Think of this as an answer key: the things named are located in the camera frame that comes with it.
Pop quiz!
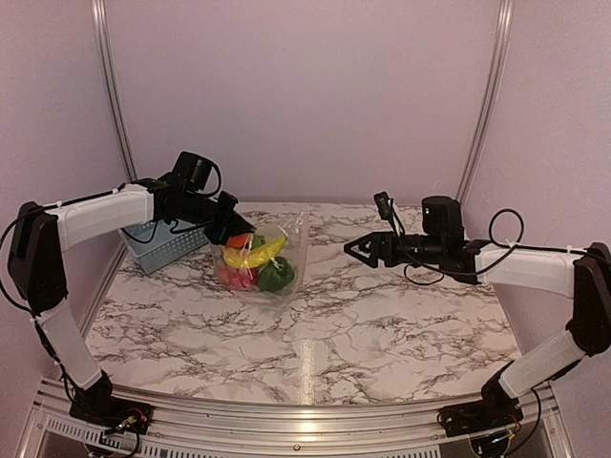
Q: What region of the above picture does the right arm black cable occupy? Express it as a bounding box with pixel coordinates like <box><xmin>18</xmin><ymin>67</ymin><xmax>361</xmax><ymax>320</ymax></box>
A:
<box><xmin>487</xmin><ymin>208</ymin><xmax>526</xmax><ymax>249</ymax></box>

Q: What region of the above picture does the aluminium front frame rail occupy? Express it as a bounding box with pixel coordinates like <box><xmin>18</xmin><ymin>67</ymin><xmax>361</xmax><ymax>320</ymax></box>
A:
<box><xmin>15</xmin><ymin>379</ymin><xmax>574</xmax><ymax>457</ymax></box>

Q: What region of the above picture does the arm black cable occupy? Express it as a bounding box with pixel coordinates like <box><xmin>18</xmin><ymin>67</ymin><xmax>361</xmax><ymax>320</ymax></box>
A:
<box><xmin>487</xmin><ymin>208</ymin><xmax>526</xmax><ymax>249</ymax></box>
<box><xmin>152</xmin><ymin>161</ymin><xmax>223</xmax><ymax>238</ymax></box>

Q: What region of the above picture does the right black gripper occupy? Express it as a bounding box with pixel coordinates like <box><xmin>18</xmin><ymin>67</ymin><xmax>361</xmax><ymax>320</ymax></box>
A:
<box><xmin>344</xmin><ymin>230</ymin><xmax>445</xmax><ymax>268</ymax></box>

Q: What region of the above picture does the left aluminium corner post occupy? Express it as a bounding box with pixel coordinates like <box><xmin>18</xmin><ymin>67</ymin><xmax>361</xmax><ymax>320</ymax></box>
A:
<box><xmin>91</xmin><ymin>0</ymin><xmax>137</xmax><ymax>180</ymax></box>

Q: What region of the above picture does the right aluminium corner post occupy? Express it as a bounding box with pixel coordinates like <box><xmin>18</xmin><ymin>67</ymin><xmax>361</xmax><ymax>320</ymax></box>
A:
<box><xmin>455</xmin><ymin>0</ymin><xmax>515</xmax><ymax>204</ymax></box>

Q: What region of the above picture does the fake orange fruit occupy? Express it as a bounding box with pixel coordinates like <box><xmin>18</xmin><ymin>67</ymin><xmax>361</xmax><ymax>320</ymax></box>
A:
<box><xmin>225</xmin><ymin>233</ymin><xmax>254</xmax><ymax>249</ymax></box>

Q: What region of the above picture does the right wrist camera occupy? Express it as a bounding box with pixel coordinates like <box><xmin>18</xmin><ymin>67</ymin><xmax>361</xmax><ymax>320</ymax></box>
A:
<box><xmin>373</xmin><ymin>191</ymin><xmax>395</xmax><ymax>226</ymax></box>

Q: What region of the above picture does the aluminium corner post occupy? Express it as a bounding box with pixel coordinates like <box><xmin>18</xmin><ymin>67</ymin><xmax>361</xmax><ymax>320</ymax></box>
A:
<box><xmin>455</xmin><ymin>0</ymin><xmax>515</xmax><ymax>204</ymax></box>
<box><xmin>91</xmin><ymin>0</ymin><xmax>137</xmax><ymax>180</ymax></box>

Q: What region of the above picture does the fake yellow banana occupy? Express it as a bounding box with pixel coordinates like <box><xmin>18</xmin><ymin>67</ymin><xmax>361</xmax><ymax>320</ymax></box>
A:
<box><xmin>221</xmin><ymin>236</ymin><xmax>287</xmax><ymax>269</ymax></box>

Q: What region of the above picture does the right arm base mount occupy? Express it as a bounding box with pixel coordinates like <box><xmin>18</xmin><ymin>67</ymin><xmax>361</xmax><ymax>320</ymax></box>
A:
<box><xmin>437</xmin><ymin>400</ymin><xmax>524</xmax><ymax>437</ymax></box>

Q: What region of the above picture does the blue plastic basket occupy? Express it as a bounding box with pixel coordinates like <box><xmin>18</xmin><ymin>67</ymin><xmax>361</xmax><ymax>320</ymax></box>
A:
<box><xmin>118</xmin><ymin>221</ymin><xmax>208</xmax><ymax>274</ymax></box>

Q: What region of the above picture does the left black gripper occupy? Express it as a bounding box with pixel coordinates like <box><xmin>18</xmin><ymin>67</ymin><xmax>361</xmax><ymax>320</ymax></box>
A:
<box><xmin>180</xmin><ymin>190</ymin><xmax>257</xmax><ymax>245</ymax></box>

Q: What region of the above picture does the fake green lettuce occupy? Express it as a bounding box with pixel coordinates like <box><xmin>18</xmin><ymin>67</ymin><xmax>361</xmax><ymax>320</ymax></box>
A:
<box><xmin>251</xmin><ymin>234</ymin><xmax>266</xmax><ymax>250</ymax></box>

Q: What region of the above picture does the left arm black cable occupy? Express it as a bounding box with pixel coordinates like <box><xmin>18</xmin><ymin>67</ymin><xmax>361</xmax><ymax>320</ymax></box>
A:
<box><xmin>152</xmin><ymin>161</ymin><xmax>223</xmax><ymax>238</ymax></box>

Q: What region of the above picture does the fake red food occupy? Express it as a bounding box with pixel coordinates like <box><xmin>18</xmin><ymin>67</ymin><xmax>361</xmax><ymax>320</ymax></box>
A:
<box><xmin>219</xmin><ymin>267</ymin><xmax>259</xmax><ymax>291</ymax></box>

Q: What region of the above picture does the clear zip top bag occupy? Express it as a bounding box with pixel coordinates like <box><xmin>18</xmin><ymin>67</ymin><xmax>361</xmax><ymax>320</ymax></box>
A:
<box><xmin>211</xmin><ymin>207</ymin><xmax>309</xmax><ymax>306</ymax></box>

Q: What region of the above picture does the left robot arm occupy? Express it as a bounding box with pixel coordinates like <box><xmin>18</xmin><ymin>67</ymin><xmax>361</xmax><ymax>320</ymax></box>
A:
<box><xmin>5</xmin><ymin>152</ymin><xmax>255</xmax><ymax>425</ymax></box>

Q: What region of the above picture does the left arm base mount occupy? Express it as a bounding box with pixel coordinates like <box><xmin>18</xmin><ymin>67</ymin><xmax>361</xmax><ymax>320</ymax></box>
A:
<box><xmin>70</xmin><ymin>397</ymin><xmax>153</xmax><ymax>435</ymax></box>

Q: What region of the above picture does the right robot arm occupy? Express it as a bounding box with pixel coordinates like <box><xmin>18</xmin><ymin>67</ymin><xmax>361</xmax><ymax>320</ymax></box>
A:
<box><xmin>344</xmin><ymin>192</ymin><xmax>610</xmax><ymax>427</ymax></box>

